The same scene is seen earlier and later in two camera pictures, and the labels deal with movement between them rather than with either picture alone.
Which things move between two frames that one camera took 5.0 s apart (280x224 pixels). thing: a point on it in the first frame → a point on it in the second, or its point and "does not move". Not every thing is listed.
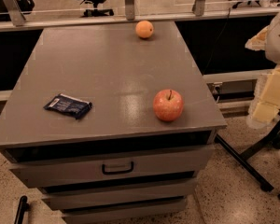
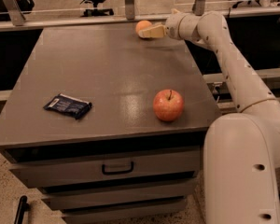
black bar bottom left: x=22 y=207 does not move
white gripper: x=278 y=39 → x=172 y=26
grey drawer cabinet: x=122 y=163 does not move
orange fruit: x=145 y=29 does not move
